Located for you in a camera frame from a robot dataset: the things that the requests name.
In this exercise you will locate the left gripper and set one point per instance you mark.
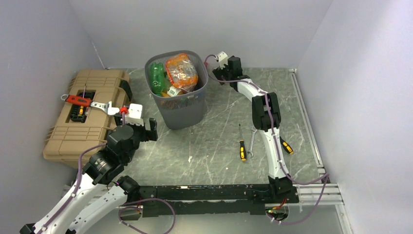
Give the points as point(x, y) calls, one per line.
point(149, 134)

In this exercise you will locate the grey mesh waste bin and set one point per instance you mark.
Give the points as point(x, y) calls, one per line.
point(187, 109)

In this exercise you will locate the green plastic bottle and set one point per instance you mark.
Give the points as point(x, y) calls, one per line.
point(157, 78)

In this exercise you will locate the orange bottle pack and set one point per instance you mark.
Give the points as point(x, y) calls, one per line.
point(182, 72)

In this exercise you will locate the brown tea bottle green cap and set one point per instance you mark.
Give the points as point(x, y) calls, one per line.
point(173, 91)

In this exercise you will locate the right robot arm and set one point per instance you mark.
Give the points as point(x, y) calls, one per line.
point(266, 118)

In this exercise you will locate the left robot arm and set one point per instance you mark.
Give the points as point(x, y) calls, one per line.
point(75, 213)

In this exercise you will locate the tan plastic toolbox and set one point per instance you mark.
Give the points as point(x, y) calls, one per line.
point(79, 128)

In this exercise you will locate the yellow black screwdriver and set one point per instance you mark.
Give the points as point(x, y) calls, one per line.
point(242, 152)
point(286, 146)

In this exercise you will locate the silver combination spanner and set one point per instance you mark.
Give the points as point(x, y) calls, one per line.
point(250, 149)

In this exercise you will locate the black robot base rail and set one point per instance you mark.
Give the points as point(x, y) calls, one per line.
point(253, 199)

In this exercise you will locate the red handled adjustable wrench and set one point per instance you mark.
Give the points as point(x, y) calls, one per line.
point(105, 107)

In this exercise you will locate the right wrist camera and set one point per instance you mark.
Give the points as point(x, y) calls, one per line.
point(222, 59)

